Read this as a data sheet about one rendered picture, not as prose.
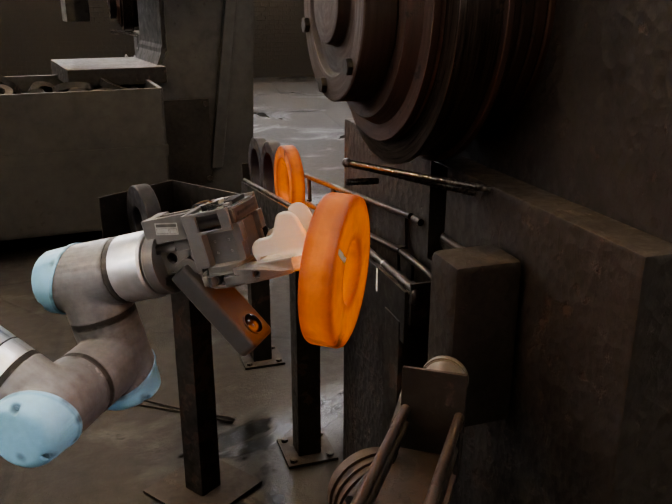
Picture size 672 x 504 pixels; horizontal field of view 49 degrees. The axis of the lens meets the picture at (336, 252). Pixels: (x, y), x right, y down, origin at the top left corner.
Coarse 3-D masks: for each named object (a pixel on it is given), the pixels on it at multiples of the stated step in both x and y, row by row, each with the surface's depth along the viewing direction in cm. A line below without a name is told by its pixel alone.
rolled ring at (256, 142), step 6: (252, 138) 220; (258, 138) 218; (264, 138) 218; (252, 144) 221; (258, 144) 215; (252, 150) 223; (258, 150) 214; (252, 156) 225; (258, 156) 215; (252, 162) 227; (258, 162) 227; (252, 168) 227; (258, 168) 228; (252, 174) 227; (258, 174) 228; (252, 180) 227; (258, 180) 227
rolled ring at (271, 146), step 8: (264, 144) 205; (272, 144) 199; (280, 144) 200; (264, 152) 206; (272, 152) 197; (264, 160) 208; (272, 160) 198; (264, 168) 209; (272, 168) 210; (264, 176) 210; (272, 176) 211; (264, 184) 210; (272, 184) 210; (272, 192) 208
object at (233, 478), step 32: (160, 192) 170; (192, 192) 168; (224, 192) 162; (128, 224) 164; (192, 320) 160; (192, 352) 163; (192, 384) 166; (192, 416) 169; (192, 448) 172; (160, 480) 180; (192, 480) 175; (224, 480) 180; (256, 480) 180
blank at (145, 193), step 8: (144, 184) 156; (128, 192) 158; (136, 192) 153; (144, 192) 152; (152, 192) 153; (128, 200) 160; (136, 200) 154; (144, 200) 151; (152, 200) 152; (128, 208) 161; (136, 208) 158; (144, 208) 151; (152, 208) 151; (160, 208) 152; (128, 216) 162; (136, 216) 160; (144, 216) 152; (152, 216) 151; (136, 224) 160
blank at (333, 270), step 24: (312, 216) 69; (336, 216) 69; (360, 216) 75; (312, 240) 68; (336, 240) 68; (360, 240) 76; (312, 264) 67; (336, 264) 68; (360, 264) 78; (312, 288) 68; (336, 288) 69; (360, 288) 79; (312, 312) 68; (336, 312) 70; (312, 336) 71; (336, 336) 71
